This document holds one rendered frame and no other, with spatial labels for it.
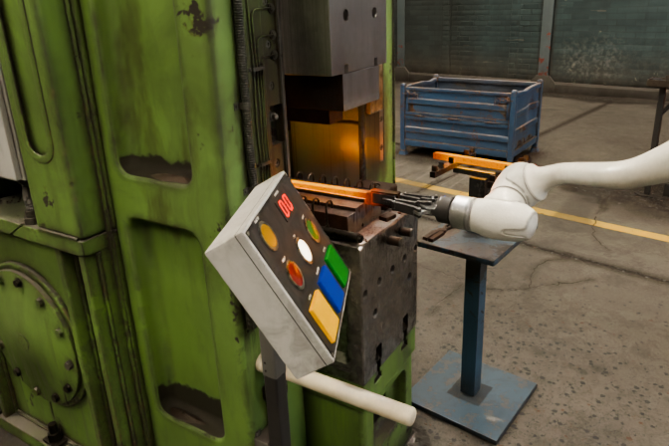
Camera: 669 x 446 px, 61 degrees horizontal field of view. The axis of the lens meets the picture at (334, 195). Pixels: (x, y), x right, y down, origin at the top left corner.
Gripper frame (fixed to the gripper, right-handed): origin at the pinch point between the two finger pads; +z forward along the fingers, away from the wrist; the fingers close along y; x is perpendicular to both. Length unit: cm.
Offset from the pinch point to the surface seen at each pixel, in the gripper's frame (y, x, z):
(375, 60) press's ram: 6.4, 37.5, 6.6
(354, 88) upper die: -6.5, 31.8, 6.0
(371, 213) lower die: 1.6, -6.2, 5.2
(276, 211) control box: -57, 17, -6
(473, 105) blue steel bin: 371, -46, 97
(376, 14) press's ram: 6, 50, 6
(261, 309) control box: -72, 6, -13
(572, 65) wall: 790, -58, 84
